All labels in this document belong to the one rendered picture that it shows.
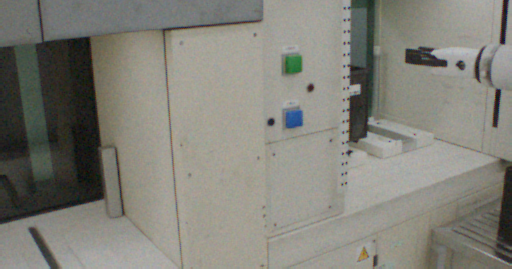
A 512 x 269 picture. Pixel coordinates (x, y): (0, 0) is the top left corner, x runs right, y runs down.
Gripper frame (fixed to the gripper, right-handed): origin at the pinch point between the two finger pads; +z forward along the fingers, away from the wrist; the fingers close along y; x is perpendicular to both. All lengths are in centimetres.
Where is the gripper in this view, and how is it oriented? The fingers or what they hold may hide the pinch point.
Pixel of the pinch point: (419, 55)
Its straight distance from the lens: 120.5
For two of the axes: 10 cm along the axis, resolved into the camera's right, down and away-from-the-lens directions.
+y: 7.4, -2.2, 6.3
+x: -0.2, -9.5, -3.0
